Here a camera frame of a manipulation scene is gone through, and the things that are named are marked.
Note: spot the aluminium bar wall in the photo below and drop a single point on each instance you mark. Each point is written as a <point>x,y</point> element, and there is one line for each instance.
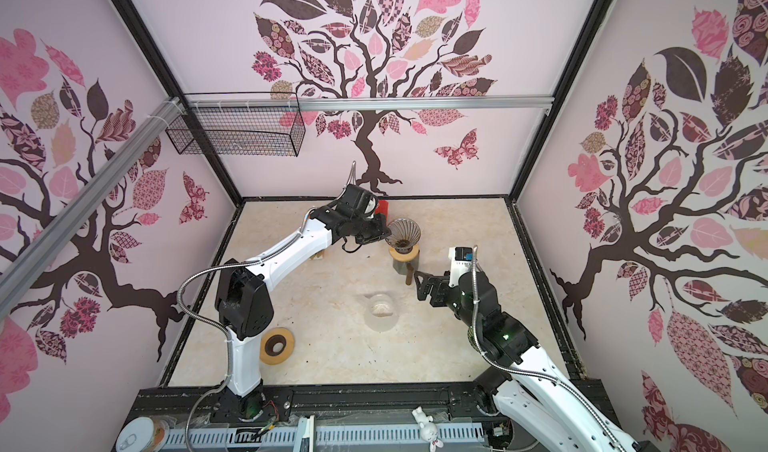
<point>367,104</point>
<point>23,272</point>

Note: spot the white cable duct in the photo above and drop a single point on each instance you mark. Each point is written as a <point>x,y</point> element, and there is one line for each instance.
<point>334,436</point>

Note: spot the wooden dripper ring stand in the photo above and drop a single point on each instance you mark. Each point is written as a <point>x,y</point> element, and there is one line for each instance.
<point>405,257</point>

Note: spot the grey glass pitcher wooden handle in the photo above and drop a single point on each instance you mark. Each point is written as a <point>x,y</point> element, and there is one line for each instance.
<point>406,269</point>

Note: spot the red snack bag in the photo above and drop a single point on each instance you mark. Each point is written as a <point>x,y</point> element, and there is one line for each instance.
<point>382,208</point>

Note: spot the frosted white glass pitcher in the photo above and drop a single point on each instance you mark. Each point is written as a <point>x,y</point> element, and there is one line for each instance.
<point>380,312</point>

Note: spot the white toy figure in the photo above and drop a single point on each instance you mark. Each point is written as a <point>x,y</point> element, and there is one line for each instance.
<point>428,430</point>

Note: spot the aluminium bar left wall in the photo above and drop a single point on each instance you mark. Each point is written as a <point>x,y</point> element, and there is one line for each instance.
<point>23,272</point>

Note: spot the black wire basket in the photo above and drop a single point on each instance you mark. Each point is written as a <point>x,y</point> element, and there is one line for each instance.
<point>229,124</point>

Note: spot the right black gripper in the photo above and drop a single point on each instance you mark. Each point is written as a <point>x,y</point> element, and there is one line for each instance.
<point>441,283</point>

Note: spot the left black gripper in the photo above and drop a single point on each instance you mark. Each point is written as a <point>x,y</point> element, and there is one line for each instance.
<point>381,230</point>

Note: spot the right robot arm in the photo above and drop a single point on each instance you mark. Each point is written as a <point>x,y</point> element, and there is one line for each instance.
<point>522,382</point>

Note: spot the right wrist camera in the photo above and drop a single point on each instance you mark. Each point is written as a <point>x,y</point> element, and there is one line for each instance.
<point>461,260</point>

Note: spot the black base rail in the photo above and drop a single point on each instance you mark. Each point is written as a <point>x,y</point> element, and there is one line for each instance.
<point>459,400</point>

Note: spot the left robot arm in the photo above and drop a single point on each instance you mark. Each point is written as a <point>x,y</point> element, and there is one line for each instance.
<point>243,301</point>

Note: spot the aluminium bar back wall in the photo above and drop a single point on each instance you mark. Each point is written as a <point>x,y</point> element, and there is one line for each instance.
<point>367,104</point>

